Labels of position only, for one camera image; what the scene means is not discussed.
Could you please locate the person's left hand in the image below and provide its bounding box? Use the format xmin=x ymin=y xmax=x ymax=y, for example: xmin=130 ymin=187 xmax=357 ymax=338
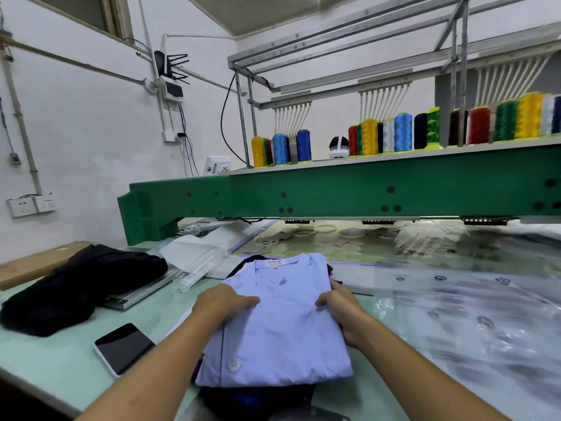
xmin=191 ymin=283 xmax=261 ymax=326

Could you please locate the high wall window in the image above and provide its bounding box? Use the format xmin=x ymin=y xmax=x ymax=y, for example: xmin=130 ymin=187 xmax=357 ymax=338
xmin=35 ymin=0 xmax=134 ymax=42

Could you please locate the white double wall socket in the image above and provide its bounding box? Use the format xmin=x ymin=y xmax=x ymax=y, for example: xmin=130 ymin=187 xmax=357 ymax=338
xmin=7 ymin=194 xmax=57 ymax=219

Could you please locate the brown cardboard box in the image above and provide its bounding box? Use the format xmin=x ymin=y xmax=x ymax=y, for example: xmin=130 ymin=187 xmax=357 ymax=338
xmin=0 ymin=241 xmax=93 ymax=292

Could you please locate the light blue shirt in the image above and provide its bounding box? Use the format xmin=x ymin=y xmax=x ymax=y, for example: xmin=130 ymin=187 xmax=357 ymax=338
xmin=195 ymin=252 xmax=355 ymax=388

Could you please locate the black cloth bundle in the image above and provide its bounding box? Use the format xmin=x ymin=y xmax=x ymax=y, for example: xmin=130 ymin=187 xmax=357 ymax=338
xmin=0 ymin=243 xmax=169 ymax=339

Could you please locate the grey flat tablet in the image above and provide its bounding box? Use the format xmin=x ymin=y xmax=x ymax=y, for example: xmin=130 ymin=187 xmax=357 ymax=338
xmin=98 ymin=269 xmax=181 ymax=312

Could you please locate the stack of plastic bags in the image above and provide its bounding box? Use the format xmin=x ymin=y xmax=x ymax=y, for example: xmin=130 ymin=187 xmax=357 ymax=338
xmin=377 ymin=267 xmax=561 ymax=421

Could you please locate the stack of garments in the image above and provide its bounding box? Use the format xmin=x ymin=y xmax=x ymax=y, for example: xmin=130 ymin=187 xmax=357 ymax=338
xmin=167 ymin=252 xmax=356 ymax=421

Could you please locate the green machine beam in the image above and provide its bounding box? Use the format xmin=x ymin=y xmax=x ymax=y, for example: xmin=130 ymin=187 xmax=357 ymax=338
xmin=118 ymin=140 xmax=561 ymax=248

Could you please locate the black hanging cable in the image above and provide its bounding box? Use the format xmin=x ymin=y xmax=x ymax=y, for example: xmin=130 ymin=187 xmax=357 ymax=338
xmin=219 ymin=73 xmax=252 ymax=167

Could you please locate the black smartphone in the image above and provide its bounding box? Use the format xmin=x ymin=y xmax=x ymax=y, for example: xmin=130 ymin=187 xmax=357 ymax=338
xmin=93 ymin=322 xmax=157 ymax=379

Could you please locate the wall router with antennas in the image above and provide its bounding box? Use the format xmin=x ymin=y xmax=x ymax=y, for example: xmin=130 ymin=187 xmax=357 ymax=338
xmin=144 ymin=50 xmax=191 ymax=103

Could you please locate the row of coloured thread spools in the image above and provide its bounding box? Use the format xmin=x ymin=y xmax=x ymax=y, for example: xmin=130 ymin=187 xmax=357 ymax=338
xmin=250 ymin=90 xmax=561 ymax=169

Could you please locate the person's right hand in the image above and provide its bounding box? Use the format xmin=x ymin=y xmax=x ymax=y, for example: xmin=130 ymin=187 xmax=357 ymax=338
xmin=316 ymin=280 xmax=375 ymax=349

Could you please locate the grey metal thread rack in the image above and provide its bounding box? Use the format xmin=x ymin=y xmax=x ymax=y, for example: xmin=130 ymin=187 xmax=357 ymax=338
xmin=228 ymin=0 xmax=561 ymax=167

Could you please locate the grey wall conduit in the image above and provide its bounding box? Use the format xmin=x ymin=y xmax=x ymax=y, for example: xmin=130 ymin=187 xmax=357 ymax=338
xmin=0 ymin=30 xmax=159 ymax=196

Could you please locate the crumpled clear plastic film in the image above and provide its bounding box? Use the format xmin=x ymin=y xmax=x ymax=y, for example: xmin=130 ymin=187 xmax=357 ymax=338
xmin=158 ymin=222 xmax=257 ymax=291

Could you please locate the person's right forearm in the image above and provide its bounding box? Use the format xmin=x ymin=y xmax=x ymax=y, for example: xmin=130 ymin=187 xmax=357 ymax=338
xmin=351 ymin=320 xmax=510 ymax=421

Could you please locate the white box device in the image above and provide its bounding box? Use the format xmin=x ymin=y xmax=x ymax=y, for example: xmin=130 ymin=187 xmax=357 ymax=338
xmin=204 ymin=155 xmax=233 ymax=176

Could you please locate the person's left forearm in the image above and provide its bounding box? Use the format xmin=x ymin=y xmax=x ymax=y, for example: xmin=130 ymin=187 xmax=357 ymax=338
xmin=74 ymin=302 xmax=233 ymax=421

